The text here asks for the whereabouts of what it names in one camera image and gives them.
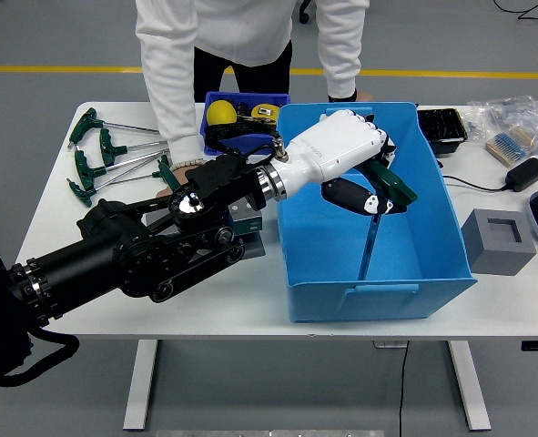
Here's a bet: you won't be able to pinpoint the grey cube block with recess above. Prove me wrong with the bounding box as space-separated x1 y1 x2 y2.
462 208 537 278

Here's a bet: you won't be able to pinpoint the large green T-handle hex key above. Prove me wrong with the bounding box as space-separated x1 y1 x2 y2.
357 157 419 281

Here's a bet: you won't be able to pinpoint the yellow lemon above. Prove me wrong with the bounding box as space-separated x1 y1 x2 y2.
206 100 238 127

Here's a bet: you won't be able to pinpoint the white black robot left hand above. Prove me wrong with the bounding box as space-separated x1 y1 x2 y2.
275 108 409 215

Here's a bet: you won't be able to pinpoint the tan blue resistor strip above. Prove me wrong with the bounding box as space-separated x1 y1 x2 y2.
485 127 538 168

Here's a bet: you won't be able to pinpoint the dark metal hardware pieces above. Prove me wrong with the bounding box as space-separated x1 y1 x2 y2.
235 102 277 127

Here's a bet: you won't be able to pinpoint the person's right hand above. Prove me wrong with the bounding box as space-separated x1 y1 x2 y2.
156 164 206 200

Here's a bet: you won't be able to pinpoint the large light blue plastic box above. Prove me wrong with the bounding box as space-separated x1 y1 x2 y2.
275 102 478 325

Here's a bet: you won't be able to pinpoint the grey metal base plate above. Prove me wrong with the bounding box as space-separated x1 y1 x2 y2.
236 229 266 259

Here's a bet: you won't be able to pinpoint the black power adapter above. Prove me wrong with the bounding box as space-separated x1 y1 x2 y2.
504 158 538 193

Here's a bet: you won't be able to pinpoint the clear bag with blue parts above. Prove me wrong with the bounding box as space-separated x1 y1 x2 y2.
467 95 538 137

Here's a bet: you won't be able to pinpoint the thin black adapter cable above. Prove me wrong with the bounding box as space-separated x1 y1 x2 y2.
443 175 509 192

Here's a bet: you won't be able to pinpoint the white table leg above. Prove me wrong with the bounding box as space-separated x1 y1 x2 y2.
122 340 158 432
448 340 492 432

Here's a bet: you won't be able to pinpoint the small dark blue parts bin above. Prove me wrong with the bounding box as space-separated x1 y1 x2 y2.
198 91 292 158

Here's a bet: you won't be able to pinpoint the person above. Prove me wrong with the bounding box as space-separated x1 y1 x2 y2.
135 0 374 200

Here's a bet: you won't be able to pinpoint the yellow black tape measure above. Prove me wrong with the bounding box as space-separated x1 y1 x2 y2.
252 103 281 122

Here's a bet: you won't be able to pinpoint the black cable on floor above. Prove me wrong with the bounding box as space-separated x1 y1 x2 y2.
493 0 538 28

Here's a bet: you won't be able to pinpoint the black plastic parts case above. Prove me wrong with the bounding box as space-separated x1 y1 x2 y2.
416 107 469 158

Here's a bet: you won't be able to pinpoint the black cable under table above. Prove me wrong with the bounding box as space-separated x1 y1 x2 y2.
398 340 410 437

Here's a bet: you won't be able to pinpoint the green silver hex key stand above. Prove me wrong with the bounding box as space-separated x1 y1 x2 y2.
229 204 263 233

